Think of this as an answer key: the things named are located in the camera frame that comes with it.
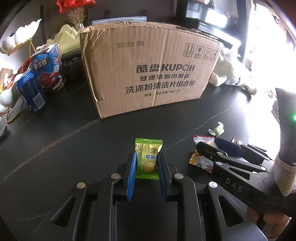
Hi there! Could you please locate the green durian candy packet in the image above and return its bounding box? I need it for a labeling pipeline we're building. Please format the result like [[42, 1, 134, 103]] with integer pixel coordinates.
[[135, 138, 163, 180]]

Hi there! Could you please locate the person right hand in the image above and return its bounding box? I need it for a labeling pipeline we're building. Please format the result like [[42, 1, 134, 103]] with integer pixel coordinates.
[[246, 207, 290, 240]]

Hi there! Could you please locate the white red snack wrapper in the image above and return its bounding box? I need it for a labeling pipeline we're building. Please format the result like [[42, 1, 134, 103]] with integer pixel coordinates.
[[189, 136, 217, 173]]

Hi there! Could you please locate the small gold snack packet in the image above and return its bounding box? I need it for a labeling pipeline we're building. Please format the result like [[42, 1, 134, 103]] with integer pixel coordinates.
[[189, 149, 202, 168]]

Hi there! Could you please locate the small green white candy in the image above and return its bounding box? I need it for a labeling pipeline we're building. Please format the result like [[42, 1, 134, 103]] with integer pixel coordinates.
[[208, 121, 224, 137]]

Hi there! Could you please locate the white plush sheep toy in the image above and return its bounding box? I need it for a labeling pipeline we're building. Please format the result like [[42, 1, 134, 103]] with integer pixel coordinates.
[[209, 47, 257, 95]]

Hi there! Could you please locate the open cardboard box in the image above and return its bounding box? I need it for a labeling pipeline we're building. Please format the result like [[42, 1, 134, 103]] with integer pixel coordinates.
[[80, 22, 222, 118]]

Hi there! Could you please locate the black remote control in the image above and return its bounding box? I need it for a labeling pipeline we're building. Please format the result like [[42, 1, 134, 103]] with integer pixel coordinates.
[[0, 126, 9, 141]]

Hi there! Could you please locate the black upright piano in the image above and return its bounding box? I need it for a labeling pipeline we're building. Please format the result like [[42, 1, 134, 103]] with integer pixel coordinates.
[[186, 1, 241, 48]]

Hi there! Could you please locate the blue soda can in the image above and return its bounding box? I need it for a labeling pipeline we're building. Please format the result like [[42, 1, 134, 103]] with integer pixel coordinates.
[[16, 68, 46, 113]]

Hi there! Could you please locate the white shell snack bowl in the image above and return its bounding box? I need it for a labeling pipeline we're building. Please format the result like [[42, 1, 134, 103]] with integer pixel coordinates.
[[0, 58, 33, 123]]

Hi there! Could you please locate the blue chocolate candy box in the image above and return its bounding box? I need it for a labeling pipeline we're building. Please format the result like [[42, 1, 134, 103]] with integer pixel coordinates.
[[31, 43, 64, 93]]

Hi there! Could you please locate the clear plastic storage box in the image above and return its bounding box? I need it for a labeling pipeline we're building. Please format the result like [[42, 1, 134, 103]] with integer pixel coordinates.
[[92, 16, 147, 25]]

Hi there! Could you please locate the yellow mountain ornament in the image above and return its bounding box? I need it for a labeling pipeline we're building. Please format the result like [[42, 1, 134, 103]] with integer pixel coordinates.
[[46, 24, 80, 55]]

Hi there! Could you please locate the dried flower vase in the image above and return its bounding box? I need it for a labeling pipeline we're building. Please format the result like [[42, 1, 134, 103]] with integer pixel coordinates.
[[67, 7, 86, 32]]

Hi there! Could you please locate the upper white shell bowl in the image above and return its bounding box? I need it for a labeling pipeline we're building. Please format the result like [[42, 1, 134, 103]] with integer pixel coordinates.
[[1, 19, 42, 56]]

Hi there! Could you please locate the red heart balloon front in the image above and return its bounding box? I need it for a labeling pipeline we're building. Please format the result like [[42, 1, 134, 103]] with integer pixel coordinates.
[[56, 0, 96, 13]]

